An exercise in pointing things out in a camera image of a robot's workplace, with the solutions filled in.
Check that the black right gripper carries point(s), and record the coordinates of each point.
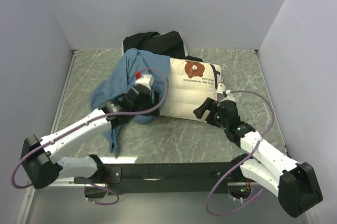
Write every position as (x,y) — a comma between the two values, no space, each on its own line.
(209,104)

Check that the blue fabric pillowcase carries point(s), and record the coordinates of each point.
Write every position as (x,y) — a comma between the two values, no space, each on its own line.
(122,76)

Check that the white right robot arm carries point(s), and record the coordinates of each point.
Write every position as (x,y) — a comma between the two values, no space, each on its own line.
(295,184)

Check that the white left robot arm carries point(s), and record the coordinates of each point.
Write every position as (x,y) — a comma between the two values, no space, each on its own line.
(44,159)

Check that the black cloth in basket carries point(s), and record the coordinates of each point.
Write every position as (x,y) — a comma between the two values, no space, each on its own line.
(170,44)

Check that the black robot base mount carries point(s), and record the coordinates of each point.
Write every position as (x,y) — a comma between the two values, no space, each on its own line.
(162,177)

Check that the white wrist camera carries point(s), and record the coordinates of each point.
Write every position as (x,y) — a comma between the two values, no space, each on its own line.
(228,96)
(145,80)

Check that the aluminium frame rail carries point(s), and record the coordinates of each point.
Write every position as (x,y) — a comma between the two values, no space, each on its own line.
(114,138)

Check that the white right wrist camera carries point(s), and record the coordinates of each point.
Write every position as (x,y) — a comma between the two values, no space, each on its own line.
(228,96)

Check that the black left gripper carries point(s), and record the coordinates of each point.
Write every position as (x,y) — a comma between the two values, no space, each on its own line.
(156,100)

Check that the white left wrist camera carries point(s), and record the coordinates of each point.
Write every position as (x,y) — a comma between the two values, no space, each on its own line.
(145,80)

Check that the cream white pillow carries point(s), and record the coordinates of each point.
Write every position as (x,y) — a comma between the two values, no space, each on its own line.
(190,83)

